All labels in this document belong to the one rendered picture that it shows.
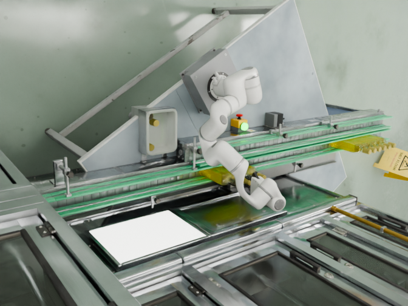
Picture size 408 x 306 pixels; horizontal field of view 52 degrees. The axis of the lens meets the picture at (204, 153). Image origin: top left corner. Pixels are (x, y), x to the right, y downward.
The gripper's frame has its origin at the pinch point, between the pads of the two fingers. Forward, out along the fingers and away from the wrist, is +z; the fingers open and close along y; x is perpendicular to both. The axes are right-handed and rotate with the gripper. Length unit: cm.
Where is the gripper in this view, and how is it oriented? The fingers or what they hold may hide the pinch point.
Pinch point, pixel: (249, 181)
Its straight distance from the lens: 207.8
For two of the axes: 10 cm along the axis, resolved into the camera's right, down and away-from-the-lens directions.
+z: -3.6, -2.8, 8.9
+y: 0.1, -9.6, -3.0
